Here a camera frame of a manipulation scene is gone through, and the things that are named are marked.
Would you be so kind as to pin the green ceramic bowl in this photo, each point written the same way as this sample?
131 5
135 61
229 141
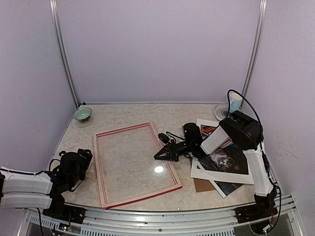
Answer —
82 114

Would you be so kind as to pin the white mat board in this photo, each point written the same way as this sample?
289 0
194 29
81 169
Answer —
197 172

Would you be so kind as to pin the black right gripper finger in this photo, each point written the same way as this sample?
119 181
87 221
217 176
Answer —
164 151
171 157

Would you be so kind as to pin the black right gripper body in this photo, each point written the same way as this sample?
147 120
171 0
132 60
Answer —
185 148

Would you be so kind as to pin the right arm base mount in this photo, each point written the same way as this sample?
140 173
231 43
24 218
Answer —
264 206

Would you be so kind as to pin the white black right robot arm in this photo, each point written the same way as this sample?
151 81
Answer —
246 133

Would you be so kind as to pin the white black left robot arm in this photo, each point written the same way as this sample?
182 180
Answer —
44 189

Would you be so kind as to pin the round swirl pattern plate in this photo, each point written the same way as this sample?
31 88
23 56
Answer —
221 111

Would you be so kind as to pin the light blue ceramic mug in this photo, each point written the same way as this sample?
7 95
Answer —
235 101

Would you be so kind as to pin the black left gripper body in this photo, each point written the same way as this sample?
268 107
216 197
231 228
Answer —
79 175

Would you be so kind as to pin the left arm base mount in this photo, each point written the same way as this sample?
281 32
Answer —
60 210

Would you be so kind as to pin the brown frame backing board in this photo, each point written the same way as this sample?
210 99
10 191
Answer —
203 185

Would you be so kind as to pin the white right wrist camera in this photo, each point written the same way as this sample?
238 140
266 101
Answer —
164 138

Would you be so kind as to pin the red wooden picture frame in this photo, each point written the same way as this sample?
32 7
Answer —
135 164

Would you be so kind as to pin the cat and books photo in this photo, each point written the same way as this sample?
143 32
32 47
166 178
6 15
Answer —
226 169

